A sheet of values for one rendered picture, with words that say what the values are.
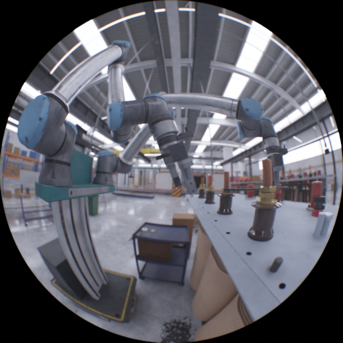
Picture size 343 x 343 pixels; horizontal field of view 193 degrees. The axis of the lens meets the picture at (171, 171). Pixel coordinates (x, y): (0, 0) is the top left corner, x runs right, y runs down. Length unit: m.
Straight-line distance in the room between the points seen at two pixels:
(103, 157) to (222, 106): 0.82
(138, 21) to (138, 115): 8.67
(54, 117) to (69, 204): 0.61
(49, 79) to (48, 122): 6.06
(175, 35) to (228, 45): 4.05
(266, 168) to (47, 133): 0.60
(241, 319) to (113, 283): 1.26
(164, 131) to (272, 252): 0.42
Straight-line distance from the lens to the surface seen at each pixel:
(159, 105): 0.36
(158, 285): 1.79
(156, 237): 1.24
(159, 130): 0.32
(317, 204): 0.58
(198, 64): 3.56
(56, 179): 0.48
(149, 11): 5.41
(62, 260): 1.08
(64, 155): 0.51
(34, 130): 0.35
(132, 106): 0.32
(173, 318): 1.56
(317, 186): 0.68
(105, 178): 0.83
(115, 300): 1.34
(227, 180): 0.52
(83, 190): 0.60
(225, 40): 9.30
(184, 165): 0.25
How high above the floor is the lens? 1.51
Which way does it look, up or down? 6 degrees up
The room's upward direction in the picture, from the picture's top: 2 degrees clockwise
